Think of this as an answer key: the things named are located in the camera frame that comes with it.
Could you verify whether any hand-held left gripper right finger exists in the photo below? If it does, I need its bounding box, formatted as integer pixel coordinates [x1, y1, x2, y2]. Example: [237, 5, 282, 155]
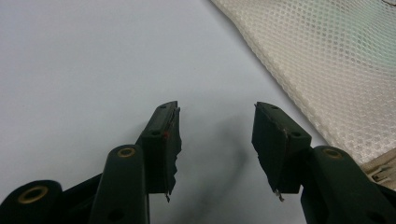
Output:
[251, 101, 396, 224]

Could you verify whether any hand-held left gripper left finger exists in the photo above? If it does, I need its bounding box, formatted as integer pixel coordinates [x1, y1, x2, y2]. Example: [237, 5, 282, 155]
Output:
[88, 100, 182, 224]

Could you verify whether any clear plastic zip bag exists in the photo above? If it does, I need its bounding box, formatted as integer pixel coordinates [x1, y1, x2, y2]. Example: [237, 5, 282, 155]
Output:
[209, 0, 396, 191]

